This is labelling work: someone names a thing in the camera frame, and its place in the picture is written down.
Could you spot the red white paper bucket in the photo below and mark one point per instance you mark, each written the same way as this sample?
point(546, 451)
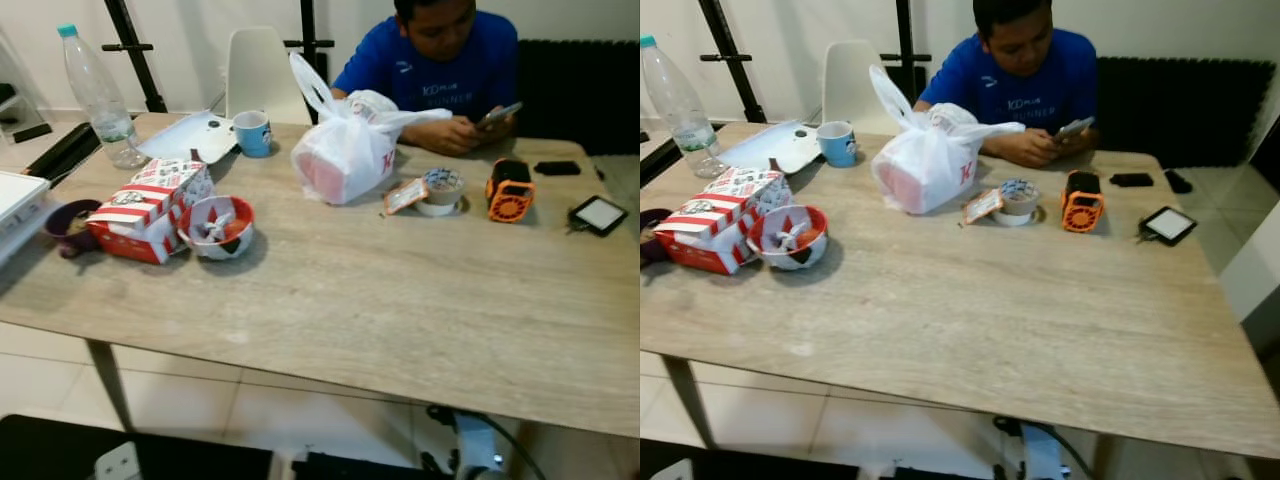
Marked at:
point(775, 257)
point(205, 247)

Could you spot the grey smartphone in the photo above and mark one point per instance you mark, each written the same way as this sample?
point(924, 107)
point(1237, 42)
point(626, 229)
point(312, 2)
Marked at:
point(500, 114)
point(1073, 128)

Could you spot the white plastic bag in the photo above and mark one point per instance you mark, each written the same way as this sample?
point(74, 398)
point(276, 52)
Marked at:
point(925, 160)
point(345, 150)

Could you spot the black square white-screen device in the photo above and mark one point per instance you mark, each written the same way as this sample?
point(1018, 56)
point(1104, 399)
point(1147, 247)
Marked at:
point(598, 214)
point(1168, 224)

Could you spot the red white chicken box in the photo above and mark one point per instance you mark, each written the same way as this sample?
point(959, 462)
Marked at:
point(715, 215)
point(140, 205)

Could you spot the black phone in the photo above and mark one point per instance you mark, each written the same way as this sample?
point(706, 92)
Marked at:
point(1131, 180)
point(557, 168)

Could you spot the clear plastic water bottle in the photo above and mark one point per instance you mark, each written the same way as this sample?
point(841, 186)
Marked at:
point(105, 110)
point(685, 125)

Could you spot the orange black portable device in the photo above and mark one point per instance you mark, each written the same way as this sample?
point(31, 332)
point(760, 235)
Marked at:
point(1083, 215)
point(510, 205)

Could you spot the black ribbed panel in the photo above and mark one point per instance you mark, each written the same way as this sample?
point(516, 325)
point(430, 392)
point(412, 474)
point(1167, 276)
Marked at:
point(580, 95)
point(1180, 110)

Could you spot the white flat tray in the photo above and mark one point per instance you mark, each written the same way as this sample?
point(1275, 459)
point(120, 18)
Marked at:
point(770, 147)
point(190, 135)

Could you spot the slanted table leg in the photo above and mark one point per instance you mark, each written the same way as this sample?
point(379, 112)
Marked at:
point(685, 395)
point(108, 385)

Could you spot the blue mug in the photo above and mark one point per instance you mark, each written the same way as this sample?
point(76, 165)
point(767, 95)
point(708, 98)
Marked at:
point(252, 135)
point(836, 147)

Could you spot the black slanted rack pole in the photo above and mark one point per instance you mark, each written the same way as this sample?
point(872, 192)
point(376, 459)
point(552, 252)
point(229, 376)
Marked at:
point(722, 35)
point(128, 40)

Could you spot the black floor mat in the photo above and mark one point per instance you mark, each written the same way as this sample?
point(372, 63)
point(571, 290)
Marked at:
point(740, 465)
point(50, 450)

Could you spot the white plastic chair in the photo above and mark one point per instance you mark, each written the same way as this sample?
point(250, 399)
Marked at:
point(258, 75)
point(850, 85)

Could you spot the person in blue shirt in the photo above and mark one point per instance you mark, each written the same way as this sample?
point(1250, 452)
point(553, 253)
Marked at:
point(440, 70)
point(1020, 85)

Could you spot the black upright rack pole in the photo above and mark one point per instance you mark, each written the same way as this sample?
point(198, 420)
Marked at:
point(905, 25)
point(308, 20)

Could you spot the small black item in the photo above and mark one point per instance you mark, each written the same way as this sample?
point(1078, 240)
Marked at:
point(1178, 181)

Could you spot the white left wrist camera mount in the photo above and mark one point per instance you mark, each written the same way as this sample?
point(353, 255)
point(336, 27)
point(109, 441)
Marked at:
point(118, 465)
point(675, 472)

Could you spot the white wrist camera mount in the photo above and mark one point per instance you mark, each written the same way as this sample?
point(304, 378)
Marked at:
point(118, 465)
point(478, 440)
point(675, 472)
point(1040, 450)

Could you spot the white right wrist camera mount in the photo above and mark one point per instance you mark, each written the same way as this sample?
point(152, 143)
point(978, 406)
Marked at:
point(1040, 450)
point(478, 440)

